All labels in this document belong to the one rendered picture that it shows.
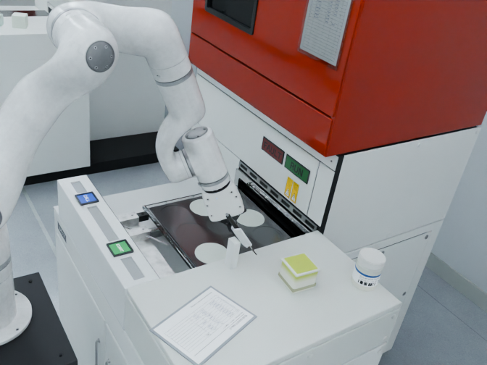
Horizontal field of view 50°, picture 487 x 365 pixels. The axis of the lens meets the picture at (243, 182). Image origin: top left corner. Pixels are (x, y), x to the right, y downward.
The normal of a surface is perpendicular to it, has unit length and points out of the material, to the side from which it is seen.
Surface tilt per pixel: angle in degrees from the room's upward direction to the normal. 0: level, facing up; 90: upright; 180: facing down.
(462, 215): 90
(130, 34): 95
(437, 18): 90
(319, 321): 0
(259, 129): 90
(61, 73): 108
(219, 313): 0
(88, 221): 0
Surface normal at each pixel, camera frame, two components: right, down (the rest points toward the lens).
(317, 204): -0.83, 0.18
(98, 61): 0.52, 0.44
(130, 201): 0.14, -0.85
